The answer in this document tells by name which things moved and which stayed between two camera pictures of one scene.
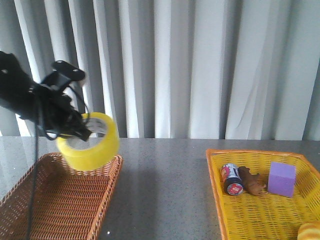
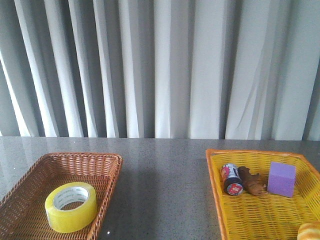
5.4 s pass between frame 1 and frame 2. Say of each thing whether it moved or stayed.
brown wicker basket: stayed
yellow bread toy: stayed
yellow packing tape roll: moved
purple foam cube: stayed
